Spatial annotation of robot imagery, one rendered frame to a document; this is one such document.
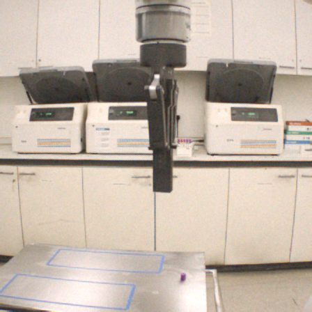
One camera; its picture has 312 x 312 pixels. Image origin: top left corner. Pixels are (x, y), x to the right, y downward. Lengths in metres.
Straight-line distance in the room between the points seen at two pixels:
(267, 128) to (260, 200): 0.52
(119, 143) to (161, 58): 2.30
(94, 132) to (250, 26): 1.43
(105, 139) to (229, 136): 0.85
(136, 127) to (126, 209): 0.58
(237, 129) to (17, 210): 1.72
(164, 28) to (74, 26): 2.68
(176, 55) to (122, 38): 2.57
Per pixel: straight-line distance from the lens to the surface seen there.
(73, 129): 2.95
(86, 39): 3.26
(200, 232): 3.02
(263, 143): 2.94
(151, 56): 0.64
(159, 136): 0.63
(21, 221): 3.23
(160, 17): 0.64
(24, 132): 3.09
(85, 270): 1.22
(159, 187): 0.68
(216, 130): 2.89
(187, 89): 3.49
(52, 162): 3.08
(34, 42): 3.38
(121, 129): 2.90
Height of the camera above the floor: 1.31
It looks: 8 degrees down
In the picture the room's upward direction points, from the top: straight up
